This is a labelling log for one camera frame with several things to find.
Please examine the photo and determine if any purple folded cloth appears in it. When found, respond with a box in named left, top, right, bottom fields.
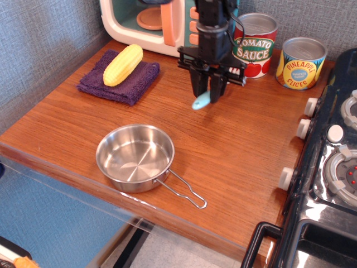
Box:
left=76, top=49, right=160, bottom=106

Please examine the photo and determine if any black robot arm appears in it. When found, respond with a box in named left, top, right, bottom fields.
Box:
left=177, top=1, right=247, bottom=110

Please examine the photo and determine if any pineapple slices can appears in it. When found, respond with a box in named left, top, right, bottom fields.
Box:
left=276, top=37, right=327, bottom=90

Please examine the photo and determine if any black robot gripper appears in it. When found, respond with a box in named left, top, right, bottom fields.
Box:
left=178, top=23, right=246, bottom=104

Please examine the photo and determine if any yellow toy corn cob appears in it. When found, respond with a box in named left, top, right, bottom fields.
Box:
left=103, top=44, right=143, bottom=87

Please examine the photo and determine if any stainless steel pan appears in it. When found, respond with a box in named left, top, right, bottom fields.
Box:
left=96, top=124, right=208, bottom=209

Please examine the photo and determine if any tomato sauce can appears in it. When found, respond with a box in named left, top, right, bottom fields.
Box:
left=232, top=13, right=278, bottom=78

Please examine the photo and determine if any white spatula teal handle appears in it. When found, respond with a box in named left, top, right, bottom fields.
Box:
left=188, top=61, right=245, bottom=110

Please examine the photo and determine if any orange object at corner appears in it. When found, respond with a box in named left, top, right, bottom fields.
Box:
left=13, top=256, right=40, bottom=268

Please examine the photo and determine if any white stove knob rear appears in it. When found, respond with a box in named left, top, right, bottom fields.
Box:
left=304, top=98, right=319, bottom=117

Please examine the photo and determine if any white stove knob middle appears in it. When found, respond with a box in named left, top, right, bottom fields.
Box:
left=296, top=119, right=311, bottom=140

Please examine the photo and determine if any teal toy microwave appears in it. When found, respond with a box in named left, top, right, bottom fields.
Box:
left=99, top=0, right=240, bottom=63

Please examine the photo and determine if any white stove knob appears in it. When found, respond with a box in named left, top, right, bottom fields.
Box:
left=304, top=98, right=319, bottom=117
left=278, top=167, right=295, bottom=191
left=296, top=119, right=311, bottom=140

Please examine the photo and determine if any white stove knob front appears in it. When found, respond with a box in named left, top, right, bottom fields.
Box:
left=278, top=167, right=295, bottom=191

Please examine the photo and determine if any black toy stove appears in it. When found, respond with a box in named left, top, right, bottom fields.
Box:
left=242, top=49, right=356, bottom=267

